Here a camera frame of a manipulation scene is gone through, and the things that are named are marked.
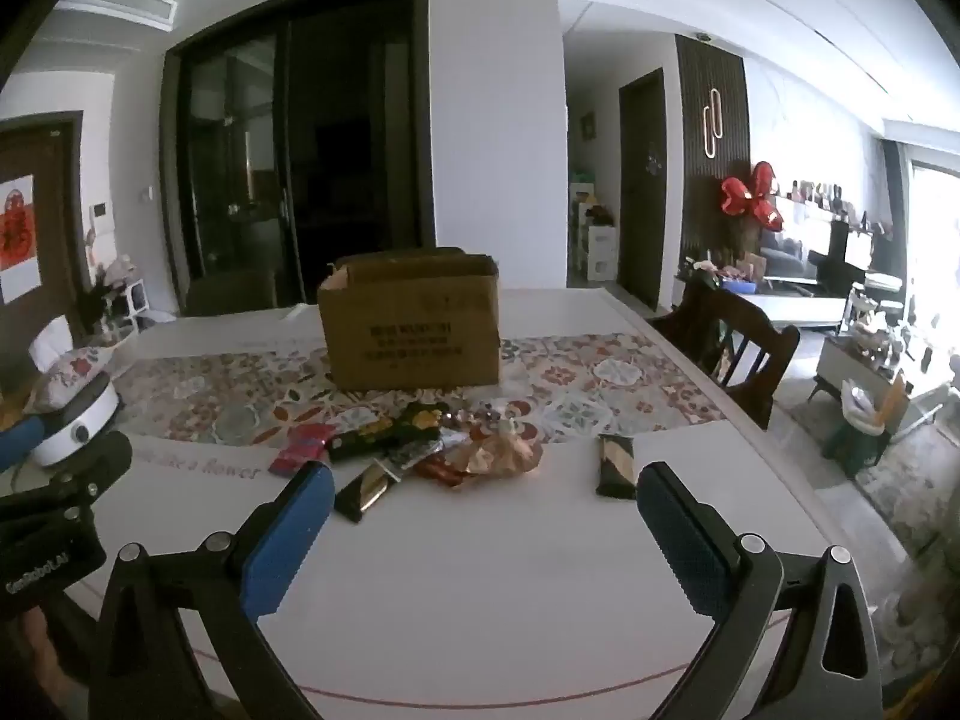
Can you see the floral patterned table runner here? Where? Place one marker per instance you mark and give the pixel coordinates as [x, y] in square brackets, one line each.
[225, 390]

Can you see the green stool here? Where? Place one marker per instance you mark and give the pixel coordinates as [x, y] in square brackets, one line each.
[855, 442]

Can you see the dark sliding glass door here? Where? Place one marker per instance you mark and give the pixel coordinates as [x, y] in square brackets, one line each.
[300, 135]

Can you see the dark upholstered chair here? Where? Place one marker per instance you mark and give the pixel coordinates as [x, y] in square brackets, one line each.
[229, 292]

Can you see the pink flower bouquet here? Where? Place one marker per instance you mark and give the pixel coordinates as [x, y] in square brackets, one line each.
[112, 274]

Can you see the red foil snack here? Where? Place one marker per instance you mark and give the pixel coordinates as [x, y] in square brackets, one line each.
[439, 471]

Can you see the white low cabinet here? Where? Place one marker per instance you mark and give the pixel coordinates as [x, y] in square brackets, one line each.
[802, 309]

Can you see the white round appliance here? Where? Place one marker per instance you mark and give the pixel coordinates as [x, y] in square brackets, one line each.
[75, 431]

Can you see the white hallway shelf unit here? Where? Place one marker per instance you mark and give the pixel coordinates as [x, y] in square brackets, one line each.
[596, 240]

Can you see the brown entrance door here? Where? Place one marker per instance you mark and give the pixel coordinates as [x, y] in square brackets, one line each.
[52, 165]

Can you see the red snack packet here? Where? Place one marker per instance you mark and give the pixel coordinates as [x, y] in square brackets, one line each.
[304, 448]

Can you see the loop shaped wall light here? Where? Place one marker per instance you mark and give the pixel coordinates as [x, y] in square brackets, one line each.
[712, 116]

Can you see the dark wooden door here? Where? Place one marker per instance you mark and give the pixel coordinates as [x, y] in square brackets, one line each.
[643, 187]

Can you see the ceiling air vent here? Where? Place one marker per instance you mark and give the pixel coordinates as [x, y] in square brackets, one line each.
[120, 4]

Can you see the brown cardboard box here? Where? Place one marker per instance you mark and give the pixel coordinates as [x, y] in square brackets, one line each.
[412, 322]

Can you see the floral tissue box cover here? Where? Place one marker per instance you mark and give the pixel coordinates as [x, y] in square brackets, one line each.
[71, 371]

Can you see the wooden dining chair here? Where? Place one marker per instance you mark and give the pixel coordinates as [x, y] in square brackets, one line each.
[757, 349]
[684, 319]

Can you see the wall shelf with ornaments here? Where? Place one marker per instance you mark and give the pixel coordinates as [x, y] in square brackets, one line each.
[825, 199]

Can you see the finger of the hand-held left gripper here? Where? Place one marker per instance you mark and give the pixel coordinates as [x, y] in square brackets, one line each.
[90, 465]
[19, 441]

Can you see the black gold snack bar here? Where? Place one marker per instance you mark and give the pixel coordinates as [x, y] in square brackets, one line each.
[364, 493]
[615, 465]

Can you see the dark green snack packet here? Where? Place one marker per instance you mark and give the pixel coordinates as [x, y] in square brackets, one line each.
[379, 433]

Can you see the red bow balloon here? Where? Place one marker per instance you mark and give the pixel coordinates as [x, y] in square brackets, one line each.
[750, 195]

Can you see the red paper door decoration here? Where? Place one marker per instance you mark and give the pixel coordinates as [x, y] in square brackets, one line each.
[15, 232]

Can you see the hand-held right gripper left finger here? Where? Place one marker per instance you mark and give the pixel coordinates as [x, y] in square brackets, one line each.
[289, 532]

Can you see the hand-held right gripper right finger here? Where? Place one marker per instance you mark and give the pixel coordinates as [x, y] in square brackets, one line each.
[682, 532]

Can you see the large bright window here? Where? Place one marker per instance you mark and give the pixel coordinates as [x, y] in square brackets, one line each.
[934, 255]

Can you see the silver snack packet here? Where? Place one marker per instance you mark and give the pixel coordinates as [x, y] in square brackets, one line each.
[412, 454]

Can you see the white coffee table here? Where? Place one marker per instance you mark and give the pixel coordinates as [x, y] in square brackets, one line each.
[870, 375]

